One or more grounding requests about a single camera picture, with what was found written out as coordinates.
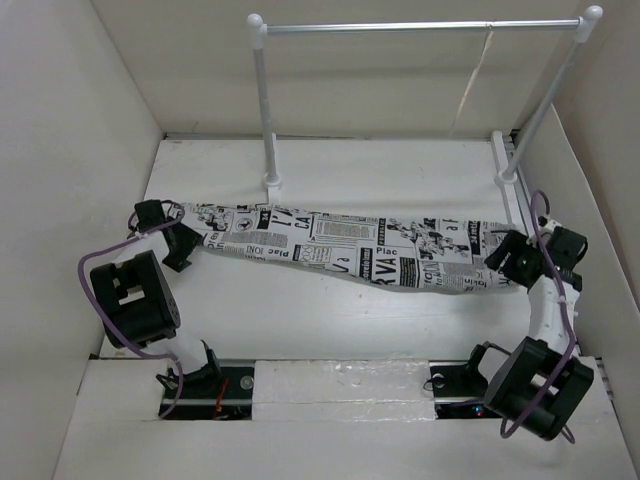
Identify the beige clothes hanger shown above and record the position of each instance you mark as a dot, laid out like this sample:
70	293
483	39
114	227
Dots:
488	38

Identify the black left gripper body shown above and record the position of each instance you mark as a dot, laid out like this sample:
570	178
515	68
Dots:
186	243

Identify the newspaper print trousers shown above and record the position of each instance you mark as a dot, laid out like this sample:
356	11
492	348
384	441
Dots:
426	253

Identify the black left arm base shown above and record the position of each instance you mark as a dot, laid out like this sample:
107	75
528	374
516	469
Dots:
228	400

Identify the aluminium rail right side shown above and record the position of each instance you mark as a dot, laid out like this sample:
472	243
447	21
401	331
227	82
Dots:
520	186

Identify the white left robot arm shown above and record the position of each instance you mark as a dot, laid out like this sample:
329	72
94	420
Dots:
132	296

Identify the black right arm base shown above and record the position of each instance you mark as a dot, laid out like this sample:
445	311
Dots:
458	387

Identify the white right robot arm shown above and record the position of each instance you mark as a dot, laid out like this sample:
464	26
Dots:
541	382

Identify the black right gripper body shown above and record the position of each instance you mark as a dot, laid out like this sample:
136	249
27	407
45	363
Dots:
521	251

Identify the white metal clothes rack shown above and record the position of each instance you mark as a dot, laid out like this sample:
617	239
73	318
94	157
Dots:
355	116

